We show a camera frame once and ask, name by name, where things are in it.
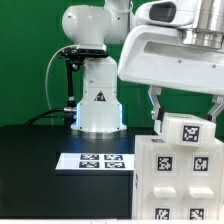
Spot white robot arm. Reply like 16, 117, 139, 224
62, 0, 224, 133

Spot white cabinet top block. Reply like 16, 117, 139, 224
154, 113, 216, 146

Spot white marker base sheet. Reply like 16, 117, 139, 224
56, 153, 134, 171

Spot grey camera cable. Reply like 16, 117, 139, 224
44, 45, 73, 127

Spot black camera stand pole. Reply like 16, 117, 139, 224
66, 59, 80, 107

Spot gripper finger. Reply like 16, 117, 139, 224
205, 95, 224, 122

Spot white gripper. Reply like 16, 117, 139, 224
118, 25, 224, 121

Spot white cabinet body box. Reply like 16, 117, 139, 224
132, 135, 224, 221

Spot black base cables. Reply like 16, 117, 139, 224
24, 107, 78, 127

